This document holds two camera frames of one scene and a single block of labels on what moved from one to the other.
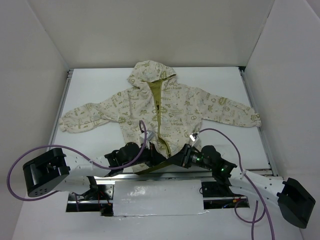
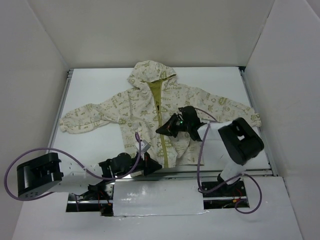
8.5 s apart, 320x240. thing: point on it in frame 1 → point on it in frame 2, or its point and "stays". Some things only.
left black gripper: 152,153 → 144,163
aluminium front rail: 156,175 stays
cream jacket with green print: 157,111 stays
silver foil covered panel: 158,197 stays
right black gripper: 184,155 → 173,124
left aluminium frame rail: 61,107 stays
